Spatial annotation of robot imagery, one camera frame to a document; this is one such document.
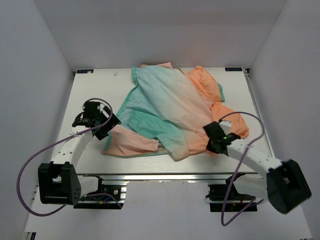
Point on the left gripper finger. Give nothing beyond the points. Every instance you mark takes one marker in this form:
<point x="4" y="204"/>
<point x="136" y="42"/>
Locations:
<point x="101" y="133"/>
<point x="112" y="122"/>

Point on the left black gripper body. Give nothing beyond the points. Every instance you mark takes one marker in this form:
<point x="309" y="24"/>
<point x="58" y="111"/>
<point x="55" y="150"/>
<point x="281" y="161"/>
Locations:
<point x="101" y="118"/>

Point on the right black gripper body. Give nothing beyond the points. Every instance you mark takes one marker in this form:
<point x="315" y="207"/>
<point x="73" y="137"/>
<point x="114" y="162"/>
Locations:
<point x="210" y="147"/>

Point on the orange and teal jacket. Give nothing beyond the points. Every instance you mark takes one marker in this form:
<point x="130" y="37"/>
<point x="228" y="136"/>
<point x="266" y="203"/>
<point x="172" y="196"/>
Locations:
<point x="166" y="112"/>

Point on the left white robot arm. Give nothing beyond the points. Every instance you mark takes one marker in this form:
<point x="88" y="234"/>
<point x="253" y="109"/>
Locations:
<point x="59" y="183"/>

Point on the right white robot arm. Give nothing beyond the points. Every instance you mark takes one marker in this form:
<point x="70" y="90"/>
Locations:
<point x="282" y="183"/>

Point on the left blue table label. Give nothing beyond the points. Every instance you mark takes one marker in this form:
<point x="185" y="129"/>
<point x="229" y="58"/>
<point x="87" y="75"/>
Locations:
<point x="84" y="71"/>

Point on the blue table label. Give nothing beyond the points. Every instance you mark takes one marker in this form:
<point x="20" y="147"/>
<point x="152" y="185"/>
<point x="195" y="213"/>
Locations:
<point x="84" y="71"/>
<point x="233" y="69"/>

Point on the right blue table label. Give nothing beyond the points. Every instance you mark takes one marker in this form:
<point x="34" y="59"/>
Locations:
<point x="233" y="69"/>

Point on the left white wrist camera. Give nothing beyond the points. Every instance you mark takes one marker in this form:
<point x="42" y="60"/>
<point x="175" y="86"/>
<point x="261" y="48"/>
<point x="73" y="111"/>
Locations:
<point x="94" y="108"/>

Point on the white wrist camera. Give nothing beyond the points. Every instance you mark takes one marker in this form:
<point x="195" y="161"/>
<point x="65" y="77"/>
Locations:
<point x="94" y="108"/>
<point x="225" y="126"/>

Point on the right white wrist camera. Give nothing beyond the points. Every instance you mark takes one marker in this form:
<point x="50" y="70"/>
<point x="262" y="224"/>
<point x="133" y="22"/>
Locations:
<point x="225" y="126"/>

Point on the aluminium table front rail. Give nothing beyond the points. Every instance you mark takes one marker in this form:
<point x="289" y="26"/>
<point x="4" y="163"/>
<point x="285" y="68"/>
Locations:
<point x="160" y="176"/>

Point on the aluminium table rail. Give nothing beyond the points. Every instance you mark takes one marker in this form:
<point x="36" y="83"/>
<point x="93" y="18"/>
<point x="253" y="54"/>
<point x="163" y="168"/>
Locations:
<point x="246" y="72"/>
<point x="160" y="176"/>

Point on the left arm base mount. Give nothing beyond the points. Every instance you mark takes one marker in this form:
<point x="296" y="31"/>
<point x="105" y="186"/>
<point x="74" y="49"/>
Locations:
<point x="107" y="195"/>

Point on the aluminium table right rail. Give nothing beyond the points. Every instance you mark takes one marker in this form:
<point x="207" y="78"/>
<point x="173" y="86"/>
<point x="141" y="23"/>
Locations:
<point x="246" y="72"/>

